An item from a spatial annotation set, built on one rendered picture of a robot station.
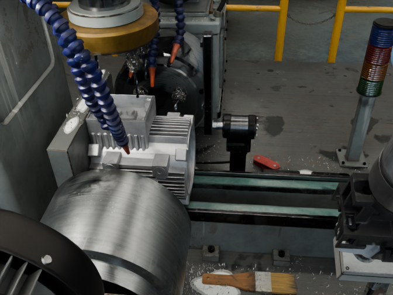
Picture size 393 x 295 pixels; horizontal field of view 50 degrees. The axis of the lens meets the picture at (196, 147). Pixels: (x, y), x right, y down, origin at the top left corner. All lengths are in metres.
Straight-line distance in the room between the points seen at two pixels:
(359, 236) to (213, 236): 0.49
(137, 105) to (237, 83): 0.80
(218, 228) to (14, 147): 0.46
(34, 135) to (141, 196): 0.36
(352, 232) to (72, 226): 0.37
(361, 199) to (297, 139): 0.88
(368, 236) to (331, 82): 1.21
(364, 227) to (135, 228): 0.30
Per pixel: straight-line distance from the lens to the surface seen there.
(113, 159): 0.85
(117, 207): 0.62
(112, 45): 0.71
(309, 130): 1.42
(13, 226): 0.35
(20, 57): 0.90
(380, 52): 1.13
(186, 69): 1.04
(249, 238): 0.98
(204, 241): 1.00
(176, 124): 0.87
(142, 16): 0.77
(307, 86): 1.67
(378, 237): 0.56
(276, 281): 0.97
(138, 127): 0.83
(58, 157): 0.79
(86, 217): 0.61
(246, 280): 0.96
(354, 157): 1.30
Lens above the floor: 1.59
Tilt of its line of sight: 37 degrees down
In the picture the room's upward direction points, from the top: 2 degrees counter-clockwise
